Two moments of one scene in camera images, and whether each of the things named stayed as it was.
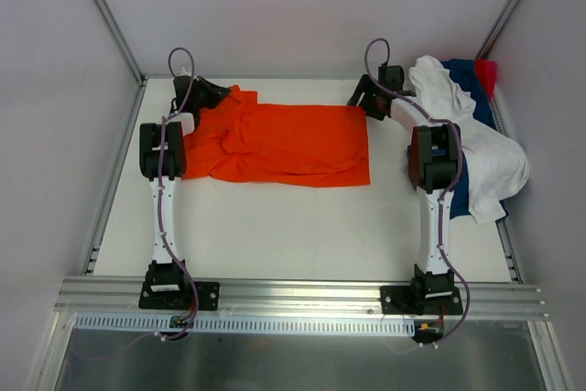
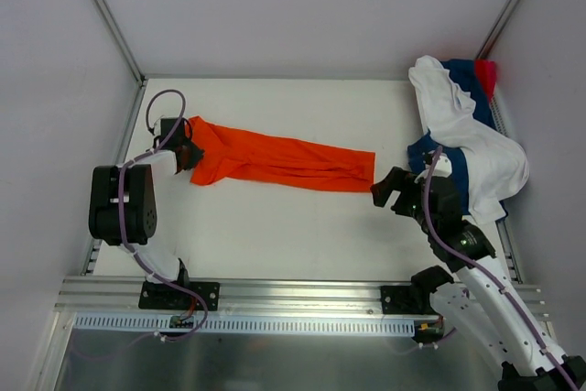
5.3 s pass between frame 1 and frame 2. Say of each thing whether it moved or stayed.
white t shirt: stayed
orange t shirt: moved
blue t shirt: stayed
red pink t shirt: stayed
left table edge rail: stayed
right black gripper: moved
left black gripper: moved
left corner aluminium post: stayed
